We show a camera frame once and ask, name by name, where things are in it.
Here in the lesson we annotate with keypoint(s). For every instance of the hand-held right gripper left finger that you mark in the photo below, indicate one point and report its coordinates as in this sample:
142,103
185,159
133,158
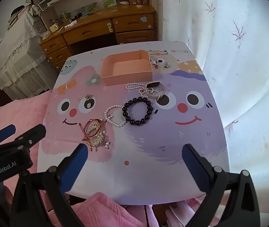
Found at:
77,165

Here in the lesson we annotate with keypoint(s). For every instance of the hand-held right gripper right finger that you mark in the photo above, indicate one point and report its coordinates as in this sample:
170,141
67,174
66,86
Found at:
193,167

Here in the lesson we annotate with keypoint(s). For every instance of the teal flower earring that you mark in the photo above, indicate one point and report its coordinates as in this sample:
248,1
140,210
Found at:
89,97
166,64

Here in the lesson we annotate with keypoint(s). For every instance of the pink plastic box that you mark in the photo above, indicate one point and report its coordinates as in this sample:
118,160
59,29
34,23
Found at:
125,78

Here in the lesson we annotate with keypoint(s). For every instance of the pink fleece clothing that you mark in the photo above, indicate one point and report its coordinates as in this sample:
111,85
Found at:
106,208

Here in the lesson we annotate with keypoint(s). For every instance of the white lace bed cover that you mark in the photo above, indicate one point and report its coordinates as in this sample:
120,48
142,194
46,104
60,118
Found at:
18,52

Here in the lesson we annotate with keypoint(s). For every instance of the white leaf print curtain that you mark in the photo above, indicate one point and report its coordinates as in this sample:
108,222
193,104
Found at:
243,75

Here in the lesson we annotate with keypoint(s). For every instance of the pale yellow container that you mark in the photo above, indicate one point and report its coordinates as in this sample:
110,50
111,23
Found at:
54,27

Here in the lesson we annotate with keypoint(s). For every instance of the wooden desk with drawers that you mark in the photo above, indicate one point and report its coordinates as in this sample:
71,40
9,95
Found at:
89,32

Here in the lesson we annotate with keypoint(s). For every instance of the mint plastic drawer lock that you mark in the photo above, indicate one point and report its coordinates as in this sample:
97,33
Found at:
110,27

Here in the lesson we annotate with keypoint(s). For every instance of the landscape picture strip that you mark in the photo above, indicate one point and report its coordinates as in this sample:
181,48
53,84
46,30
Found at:
101,4

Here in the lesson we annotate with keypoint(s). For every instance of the small white bottle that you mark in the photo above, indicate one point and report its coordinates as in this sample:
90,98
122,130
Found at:
125,3

